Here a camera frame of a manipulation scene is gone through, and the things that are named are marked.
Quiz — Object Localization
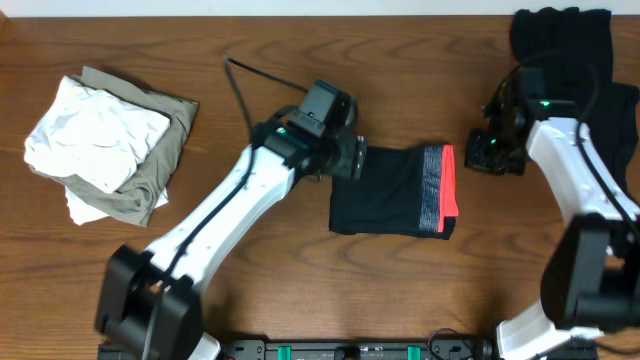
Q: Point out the black leggings with red waistband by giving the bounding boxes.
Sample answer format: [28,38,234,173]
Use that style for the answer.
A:
[329,144,460,240]

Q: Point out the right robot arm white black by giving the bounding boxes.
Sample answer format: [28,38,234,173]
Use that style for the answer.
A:
[465,66,639,359]

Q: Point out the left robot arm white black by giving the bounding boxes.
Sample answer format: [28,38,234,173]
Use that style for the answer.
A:
[95,80,367,360]

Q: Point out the black folded garment pile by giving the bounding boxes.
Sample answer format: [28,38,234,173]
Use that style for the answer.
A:
[510,7,639,191]

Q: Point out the beige folded cloth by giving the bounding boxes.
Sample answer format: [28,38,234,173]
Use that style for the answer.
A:
[53,67,199,226]

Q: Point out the white crumpled cloth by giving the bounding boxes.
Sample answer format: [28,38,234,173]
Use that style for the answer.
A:
[24,76,170,195]

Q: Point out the black base rail with mounts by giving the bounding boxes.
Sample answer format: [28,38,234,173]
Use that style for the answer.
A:
[97,329,599,360]

